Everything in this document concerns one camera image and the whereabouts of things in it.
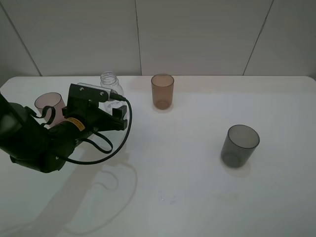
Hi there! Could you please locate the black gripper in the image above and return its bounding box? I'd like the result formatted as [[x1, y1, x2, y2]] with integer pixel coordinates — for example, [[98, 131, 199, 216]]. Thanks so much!
[[48, 99, 128, 141]]

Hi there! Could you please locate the clear plastic water bottle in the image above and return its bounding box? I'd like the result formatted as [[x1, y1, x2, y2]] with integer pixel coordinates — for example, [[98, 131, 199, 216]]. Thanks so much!
[[100, 71, 124, 115]]

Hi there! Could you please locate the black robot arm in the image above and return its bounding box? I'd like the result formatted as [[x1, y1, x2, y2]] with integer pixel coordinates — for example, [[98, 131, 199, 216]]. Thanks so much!
[[0, 93, 132, 173]]

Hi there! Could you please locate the orange translucent plastic cup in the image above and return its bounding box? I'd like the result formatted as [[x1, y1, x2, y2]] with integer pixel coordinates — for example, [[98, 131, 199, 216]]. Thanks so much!
[[151, 74, 174, 110]]

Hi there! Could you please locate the pink translucent plastic cup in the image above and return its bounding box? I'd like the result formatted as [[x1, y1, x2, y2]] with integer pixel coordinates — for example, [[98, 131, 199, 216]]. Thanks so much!
[[34, 92, 66, 127]]

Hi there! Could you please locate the grey translucent plastic cup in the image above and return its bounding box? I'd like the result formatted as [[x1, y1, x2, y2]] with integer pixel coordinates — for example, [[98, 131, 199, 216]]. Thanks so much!
[[221, 124, 260, 168]]

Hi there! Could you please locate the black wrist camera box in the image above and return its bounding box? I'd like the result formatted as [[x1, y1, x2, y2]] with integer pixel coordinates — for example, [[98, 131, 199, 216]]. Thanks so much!
[[67, 83, 111, 108]]

